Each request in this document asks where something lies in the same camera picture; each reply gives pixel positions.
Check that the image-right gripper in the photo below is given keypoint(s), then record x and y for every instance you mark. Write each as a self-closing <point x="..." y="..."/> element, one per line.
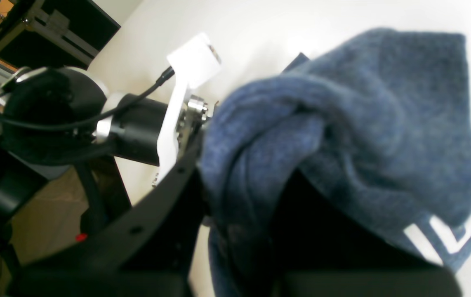
<point x="148" y="251"/>

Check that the dark blue T-shirt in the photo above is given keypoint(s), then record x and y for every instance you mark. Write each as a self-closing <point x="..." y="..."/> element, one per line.
<point x="379" y="126"/>

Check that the image-left right gripper black finger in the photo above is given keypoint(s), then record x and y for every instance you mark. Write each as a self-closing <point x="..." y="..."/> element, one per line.
<point x="320" y="252"/>

